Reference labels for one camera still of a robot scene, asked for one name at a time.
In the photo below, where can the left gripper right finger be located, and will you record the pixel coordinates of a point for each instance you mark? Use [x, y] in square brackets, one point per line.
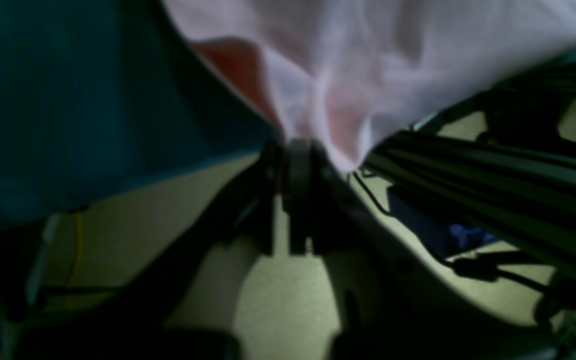
[391, 306]

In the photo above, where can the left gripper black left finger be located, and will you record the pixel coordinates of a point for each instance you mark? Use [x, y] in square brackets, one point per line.
[182, 305]

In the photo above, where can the pink T-shirt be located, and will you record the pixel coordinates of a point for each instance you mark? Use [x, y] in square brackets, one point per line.
[349, 73]

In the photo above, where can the teal table cloth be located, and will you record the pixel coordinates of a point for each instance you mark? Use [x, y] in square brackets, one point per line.
[96, 98]

